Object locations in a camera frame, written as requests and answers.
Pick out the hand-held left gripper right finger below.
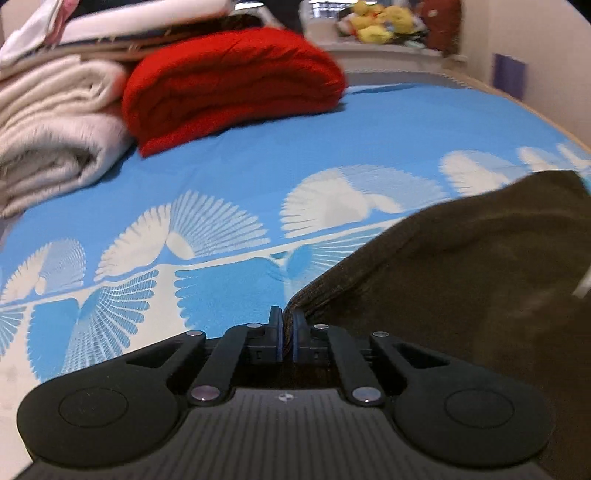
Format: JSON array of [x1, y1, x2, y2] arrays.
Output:
[[292, 308, 446, 407]]

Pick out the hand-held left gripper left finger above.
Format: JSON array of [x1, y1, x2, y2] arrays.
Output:
[[124, 306, 284, 407]]

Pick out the olive brown corduroy pants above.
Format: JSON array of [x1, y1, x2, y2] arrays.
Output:
[[284, 170, 591, 480]]

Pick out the blue white printed bed sheet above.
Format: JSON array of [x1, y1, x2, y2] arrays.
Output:
[[0, 76, 591, 472]]

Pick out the red folded blanket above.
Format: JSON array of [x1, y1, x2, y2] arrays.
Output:
[[121, 27, 349, 158]]

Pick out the white window sill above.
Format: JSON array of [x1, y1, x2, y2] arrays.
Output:
[[323, 39, 467, 75]]

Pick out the white folded blanket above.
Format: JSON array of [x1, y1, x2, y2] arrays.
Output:
[[0, 58, 134, 219]]

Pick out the yellow plush toy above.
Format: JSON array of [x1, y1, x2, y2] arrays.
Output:
[[348, 2, 393, 45], [383, 4, 415, 34]]

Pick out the purple box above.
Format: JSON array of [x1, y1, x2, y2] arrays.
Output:
[[492, 53, 527, 100]]

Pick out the brown plush toy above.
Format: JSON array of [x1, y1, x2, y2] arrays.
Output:
[[422, 0, 462, 52]]

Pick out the pink white folded cloth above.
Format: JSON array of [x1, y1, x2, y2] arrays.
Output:
[[0, 0, 79, 65]]

